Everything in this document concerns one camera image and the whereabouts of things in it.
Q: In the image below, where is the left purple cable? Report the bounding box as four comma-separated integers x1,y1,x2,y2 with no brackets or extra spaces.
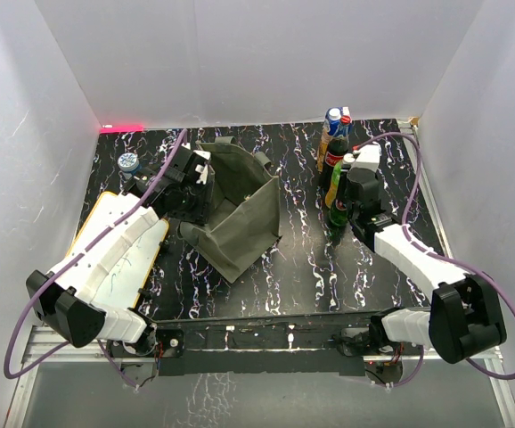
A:
2,128,190,380

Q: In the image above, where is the grey canvas bag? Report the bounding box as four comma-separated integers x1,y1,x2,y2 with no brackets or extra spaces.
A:
178,136,281,283

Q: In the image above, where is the purple cable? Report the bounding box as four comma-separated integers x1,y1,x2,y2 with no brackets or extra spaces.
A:
2,128,190,380
351,131,515,381

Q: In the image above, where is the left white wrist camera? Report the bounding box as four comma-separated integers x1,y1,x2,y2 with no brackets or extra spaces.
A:
191,150,211,185

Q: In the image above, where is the blue top juice carton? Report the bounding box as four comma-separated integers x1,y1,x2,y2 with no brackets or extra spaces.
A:
316,106,350,173

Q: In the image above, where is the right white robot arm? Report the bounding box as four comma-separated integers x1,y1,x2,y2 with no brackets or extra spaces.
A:
343,169,507,364

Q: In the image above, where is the blue white bottle cap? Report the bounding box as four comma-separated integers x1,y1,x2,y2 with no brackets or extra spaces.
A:
117,152,140,176

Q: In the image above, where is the dark green glass bottle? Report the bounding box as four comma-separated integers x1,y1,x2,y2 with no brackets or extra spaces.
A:
329,197,350,228

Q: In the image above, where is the aluminium frame rail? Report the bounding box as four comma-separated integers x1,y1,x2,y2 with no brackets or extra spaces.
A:
397,119,515,427

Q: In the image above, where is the green tea bottle white cap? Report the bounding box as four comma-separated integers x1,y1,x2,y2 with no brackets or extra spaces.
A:
324,153,356,208

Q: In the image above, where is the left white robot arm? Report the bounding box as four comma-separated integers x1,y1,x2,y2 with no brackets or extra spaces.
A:
26,146,214,356

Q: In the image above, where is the black front mounting rail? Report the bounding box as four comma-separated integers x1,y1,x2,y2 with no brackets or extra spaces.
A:
155,312,394,376

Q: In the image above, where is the cola bottle red cap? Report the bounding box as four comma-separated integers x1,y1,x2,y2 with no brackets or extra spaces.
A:
319,116,352,191

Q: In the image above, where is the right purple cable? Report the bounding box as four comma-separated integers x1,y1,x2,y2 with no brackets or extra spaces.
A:
351,131,515,381

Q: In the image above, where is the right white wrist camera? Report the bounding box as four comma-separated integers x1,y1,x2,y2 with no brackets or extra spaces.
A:
352,143,381,172

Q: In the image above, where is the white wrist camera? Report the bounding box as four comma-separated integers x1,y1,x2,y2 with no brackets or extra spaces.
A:
352,143,381,172
191,150,211,185

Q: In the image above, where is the white board orange frame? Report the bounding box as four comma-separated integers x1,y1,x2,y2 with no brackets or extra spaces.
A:
58,192,169,309

